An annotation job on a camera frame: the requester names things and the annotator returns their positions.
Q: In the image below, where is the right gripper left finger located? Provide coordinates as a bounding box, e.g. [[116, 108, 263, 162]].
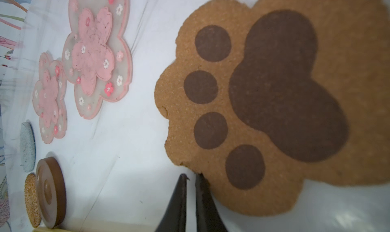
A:
[[155, 174, 188, 232]]

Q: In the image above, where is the woven rattan round coaster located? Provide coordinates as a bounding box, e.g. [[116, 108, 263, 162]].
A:
[[24, 173, 41, 228]]

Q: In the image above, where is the grey round coaster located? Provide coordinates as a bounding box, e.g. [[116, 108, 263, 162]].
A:
[[19, 121, 36, 172]]

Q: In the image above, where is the pink flower coaster right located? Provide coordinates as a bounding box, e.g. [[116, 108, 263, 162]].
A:
[[62, 0, 133, 119]]

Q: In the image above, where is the brown wooden round coaster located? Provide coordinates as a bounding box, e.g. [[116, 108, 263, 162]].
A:
[[36, 157, 67, 229]]

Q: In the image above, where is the yellow tray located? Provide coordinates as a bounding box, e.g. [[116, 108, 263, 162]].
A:
[[33, 221, 156, 232]]

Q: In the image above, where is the cork paw print coaster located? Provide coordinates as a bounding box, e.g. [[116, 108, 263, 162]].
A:
[[154, 0, 390, 216]]

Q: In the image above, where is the pink flower coaster left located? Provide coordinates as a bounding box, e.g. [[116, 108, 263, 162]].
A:
[[32, 53, 68, 144]]

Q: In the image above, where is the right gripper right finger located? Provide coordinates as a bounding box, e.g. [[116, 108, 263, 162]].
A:
[[195, 174, 227, 232]]

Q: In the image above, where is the pink flower coaster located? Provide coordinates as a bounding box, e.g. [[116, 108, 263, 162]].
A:
[[62, 0, 133, 119], [32, 53, 68, 144]]

